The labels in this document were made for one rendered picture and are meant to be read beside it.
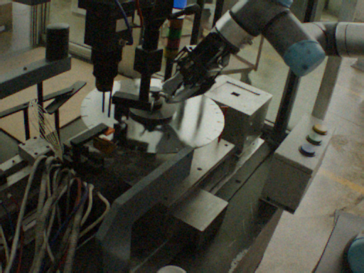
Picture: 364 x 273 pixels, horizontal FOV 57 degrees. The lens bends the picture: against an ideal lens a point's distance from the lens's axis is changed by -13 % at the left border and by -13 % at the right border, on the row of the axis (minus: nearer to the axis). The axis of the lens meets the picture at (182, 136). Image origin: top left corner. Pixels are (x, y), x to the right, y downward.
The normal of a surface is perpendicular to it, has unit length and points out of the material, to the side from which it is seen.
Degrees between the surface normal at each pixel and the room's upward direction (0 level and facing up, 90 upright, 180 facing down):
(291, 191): 90
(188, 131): 0
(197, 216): 0
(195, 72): 79
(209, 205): 0
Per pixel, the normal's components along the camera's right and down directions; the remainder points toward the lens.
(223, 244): 0.14, -0.83
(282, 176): -0.55, 0.39
